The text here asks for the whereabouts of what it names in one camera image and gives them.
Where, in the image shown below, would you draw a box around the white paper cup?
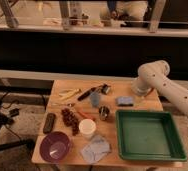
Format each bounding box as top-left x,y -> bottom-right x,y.
79,119 -> 96,139

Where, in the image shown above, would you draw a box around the orange carrot toy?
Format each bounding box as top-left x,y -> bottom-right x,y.
76,110 -> 95,121

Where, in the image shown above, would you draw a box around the green plastic tray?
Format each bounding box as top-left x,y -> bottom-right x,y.
116,110 -> 187,162

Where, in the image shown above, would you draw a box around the blue crumpled cloth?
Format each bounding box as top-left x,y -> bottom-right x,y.
80,135 -> 111,164

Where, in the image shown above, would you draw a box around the orange bowl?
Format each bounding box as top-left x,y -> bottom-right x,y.
144,88 -> 154,98

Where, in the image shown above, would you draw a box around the black handled knife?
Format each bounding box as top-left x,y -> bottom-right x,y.
77,87 -> 96,101

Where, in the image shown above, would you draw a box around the yellow banana peel toy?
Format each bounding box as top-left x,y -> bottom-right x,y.
59,89 -> 81,100

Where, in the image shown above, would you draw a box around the black remote control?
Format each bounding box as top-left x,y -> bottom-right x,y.
43,113 -> 56,134

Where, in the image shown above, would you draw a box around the purple plastic bowl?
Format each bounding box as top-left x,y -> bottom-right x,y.
40,131 -> 71,163

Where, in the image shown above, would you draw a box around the small metal tin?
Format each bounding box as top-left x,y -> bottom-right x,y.
101,84 -> 110,94

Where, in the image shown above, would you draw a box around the dark grape bunch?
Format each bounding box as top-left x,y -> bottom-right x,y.
61,108 -> 79,136

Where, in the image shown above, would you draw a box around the metal cup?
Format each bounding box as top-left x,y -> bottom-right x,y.
99,106 -> 110,121

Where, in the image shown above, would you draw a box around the person in background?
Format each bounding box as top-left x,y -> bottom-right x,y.
99,0 -> 148,27

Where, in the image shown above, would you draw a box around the wooden table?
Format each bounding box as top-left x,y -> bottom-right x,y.
31,79 -> 183,168

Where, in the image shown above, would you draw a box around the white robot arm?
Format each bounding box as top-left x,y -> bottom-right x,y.
131,60 -> 188,117

